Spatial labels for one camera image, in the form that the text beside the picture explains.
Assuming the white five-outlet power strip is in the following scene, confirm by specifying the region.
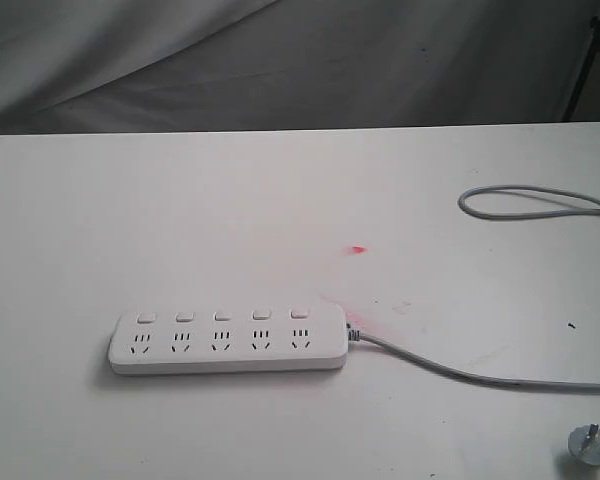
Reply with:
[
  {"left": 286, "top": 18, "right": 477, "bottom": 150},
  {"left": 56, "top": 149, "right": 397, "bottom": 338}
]
[{"left": 108, "top": 302, "right": 348, "bottom": 376}]

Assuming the grey backdrop cloth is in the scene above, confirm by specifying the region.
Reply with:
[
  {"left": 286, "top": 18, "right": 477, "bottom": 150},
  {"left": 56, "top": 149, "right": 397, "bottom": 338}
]
[{"left": 0, "top": 1, "right": 600, "bottom": 134}]

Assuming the white three-pin plug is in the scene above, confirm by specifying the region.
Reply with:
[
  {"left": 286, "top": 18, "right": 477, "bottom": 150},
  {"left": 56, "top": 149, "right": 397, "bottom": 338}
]
[{"left": 567, "top": 424, "right": 600, "bottom": 467}]

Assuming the black tripod stand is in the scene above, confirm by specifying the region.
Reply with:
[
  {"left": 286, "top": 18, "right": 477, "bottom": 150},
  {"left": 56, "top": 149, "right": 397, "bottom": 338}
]
[{"left": 561, "top": 12, "right": 600, "bottom": 122}]

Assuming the grey power cord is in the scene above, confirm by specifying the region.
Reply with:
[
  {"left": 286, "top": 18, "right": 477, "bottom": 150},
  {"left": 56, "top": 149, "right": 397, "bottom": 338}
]
[{"left": 346, "top": 186, "right": 600, "bottom": 390}]

